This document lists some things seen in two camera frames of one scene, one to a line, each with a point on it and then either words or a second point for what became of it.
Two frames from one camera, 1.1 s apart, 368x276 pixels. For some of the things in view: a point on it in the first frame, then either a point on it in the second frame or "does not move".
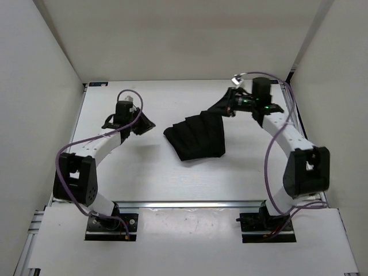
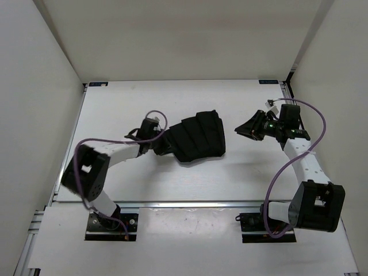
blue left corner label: [104, 84] does not move
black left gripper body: [135, 115] → [160, 145]
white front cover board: [192, 241] does not move
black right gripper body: [241, 103] → [272, 127]
